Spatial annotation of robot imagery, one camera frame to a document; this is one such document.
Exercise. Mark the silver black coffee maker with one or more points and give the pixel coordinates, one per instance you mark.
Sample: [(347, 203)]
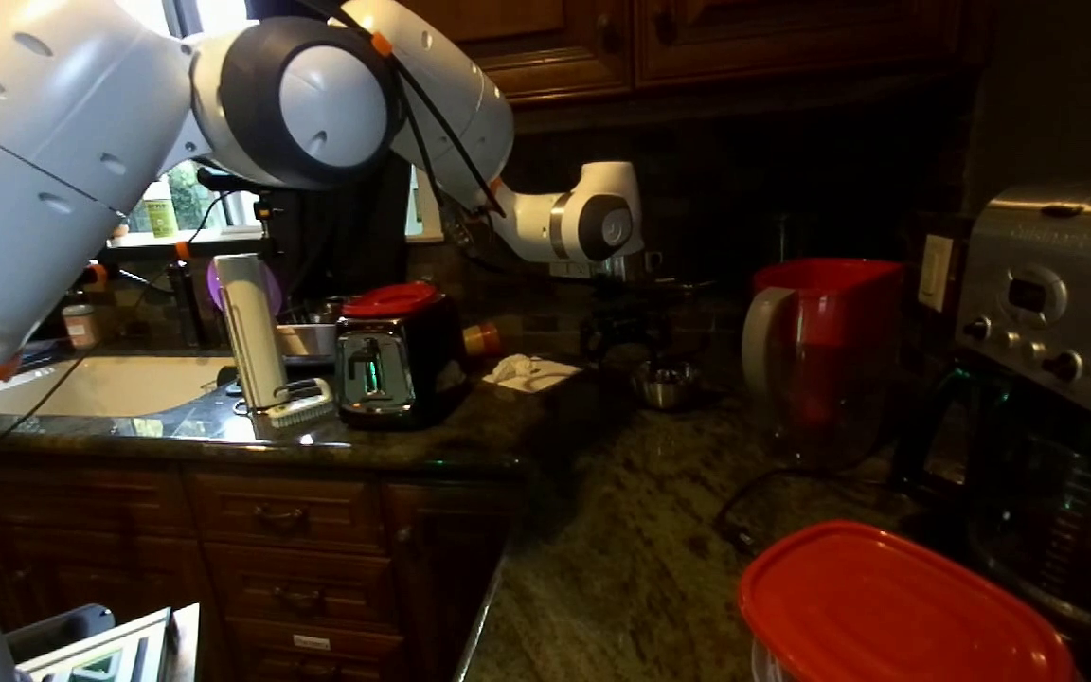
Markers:
[(1059, 317)]

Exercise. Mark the brown wooden wall cabinet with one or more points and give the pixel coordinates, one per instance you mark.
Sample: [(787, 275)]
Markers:
[(720, 43)]

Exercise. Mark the small silver metal bowl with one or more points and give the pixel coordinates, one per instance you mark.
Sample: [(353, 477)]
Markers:
[(667, 385)]

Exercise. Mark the white upright device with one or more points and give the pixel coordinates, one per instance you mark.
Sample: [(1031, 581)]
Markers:
[(253, 335)]

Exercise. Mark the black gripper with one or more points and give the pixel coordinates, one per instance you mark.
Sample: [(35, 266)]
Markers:
[(618, 298)]

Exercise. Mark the brown wooden drawer cabinet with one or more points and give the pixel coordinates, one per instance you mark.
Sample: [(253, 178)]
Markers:
[(294, 569)]

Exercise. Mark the white paper sheet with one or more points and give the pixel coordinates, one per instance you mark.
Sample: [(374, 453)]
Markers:
[(531, 371)]

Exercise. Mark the black chrome toaster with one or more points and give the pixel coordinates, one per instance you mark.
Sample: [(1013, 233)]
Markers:
[(400, 371)]

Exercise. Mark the round red lid with tab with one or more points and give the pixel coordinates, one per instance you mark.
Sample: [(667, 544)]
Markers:
[(392, 300)]

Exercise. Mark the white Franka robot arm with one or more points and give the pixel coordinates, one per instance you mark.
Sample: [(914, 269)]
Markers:
[(55, 153)]

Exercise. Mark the white wall outlet plate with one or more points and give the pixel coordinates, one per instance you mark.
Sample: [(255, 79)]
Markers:
[(938, 269)]

